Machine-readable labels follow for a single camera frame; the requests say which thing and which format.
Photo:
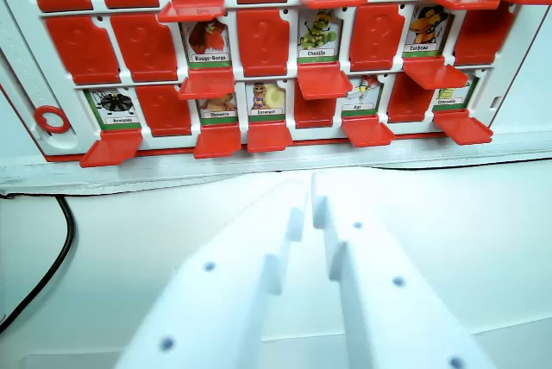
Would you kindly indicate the red and white game board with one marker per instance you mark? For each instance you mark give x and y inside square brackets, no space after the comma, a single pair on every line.
[129,48]

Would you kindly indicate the red board flap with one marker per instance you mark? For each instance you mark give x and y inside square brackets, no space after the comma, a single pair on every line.
[263,48]

